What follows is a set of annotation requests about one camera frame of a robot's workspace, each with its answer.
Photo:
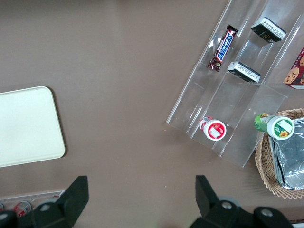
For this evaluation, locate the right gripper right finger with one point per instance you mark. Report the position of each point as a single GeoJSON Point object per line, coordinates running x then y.
{"type": "Point", "coordinates": [206, 199]}

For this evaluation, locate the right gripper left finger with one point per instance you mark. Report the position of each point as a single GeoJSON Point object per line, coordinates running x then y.
{"type": "Point", "coordinates": [71, 202]}

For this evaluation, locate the light wicker basket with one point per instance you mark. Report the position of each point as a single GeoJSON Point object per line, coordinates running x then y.
{"type": "Point", "coordinates": [263, 161]}

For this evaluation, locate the cream plastic tray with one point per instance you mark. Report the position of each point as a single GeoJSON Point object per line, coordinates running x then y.
{"type": "Point", "coordinates": [28, 126]}

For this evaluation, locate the clear acrylic bottle rack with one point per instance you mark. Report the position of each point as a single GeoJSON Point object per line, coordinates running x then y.
{"type": "Point", "coordinates": [35, 197]}

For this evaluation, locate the red cola bottle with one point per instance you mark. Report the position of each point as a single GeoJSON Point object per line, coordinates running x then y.
{"type": "Point", "coordinates": [22, 207]}

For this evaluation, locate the red capped yogurt bottle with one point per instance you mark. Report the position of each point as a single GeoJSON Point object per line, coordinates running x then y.
{"type": "Point", "coordinates": [213, 129]}

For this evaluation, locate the foil wrapped packet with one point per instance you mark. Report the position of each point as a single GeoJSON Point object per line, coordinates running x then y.
{"type": "Point", "coordinates": [276, 175]}
{"type": "Point", "coordinates": [292, 154]}

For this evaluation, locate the green capped yogurt bottle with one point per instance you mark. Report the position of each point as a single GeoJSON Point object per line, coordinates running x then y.
{"type": "Point", "coordinates": [278, 127]}

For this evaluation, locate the clear acrylic tiered shelf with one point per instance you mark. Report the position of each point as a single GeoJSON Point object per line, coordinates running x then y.
{"type": "Point", "coordinates": [213, 95]}

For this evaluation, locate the black and white box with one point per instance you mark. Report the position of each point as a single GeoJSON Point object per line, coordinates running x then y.
{"type": "Point", "coordinates": [268, 31]}
{"type": "Point", "coordinates": [244, 71]}

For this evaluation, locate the Snickers chocolate bar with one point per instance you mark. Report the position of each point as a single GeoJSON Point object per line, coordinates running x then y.
{"type": "Point", "coordinates": [224, 47]}

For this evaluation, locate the red cookie box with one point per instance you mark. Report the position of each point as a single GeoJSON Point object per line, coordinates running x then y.
{"type": "Point", "coordinates": [297, 73]}

